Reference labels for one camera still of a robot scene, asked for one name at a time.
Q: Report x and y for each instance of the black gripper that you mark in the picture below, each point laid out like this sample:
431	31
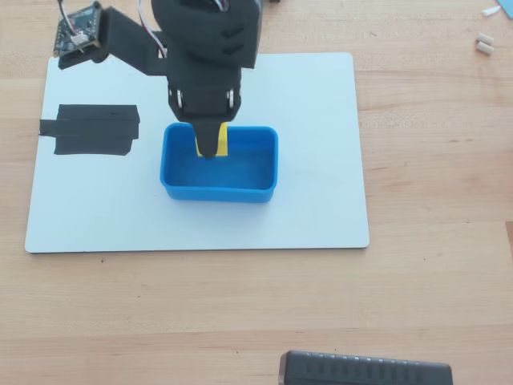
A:
204	105

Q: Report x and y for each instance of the yellow cube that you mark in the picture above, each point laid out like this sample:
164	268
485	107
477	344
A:
223	140

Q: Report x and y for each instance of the blue rectangular plastic bin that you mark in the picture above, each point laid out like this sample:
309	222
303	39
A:
220	194

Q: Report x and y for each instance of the white rectangular board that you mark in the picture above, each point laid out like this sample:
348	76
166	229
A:
300	200

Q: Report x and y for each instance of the black tape patch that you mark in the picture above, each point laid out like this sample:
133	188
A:
96	132

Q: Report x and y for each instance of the black ribbed device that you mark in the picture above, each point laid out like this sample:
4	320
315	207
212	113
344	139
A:
360	371

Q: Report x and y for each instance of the small white cylinder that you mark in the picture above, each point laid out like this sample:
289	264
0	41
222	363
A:
485	38
484	48

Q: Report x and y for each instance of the small white pointed piece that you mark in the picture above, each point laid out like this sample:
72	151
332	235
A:
491	11

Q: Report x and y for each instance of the blue-grey corner object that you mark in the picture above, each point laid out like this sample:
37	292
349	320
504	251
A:
507	7

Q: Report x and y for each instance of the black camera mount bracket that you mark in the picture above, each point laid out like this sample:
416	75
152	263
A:
128	44

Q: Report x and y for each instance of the green camera circuit board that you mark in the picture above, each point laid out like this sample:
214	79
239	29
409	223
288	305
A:
78	28

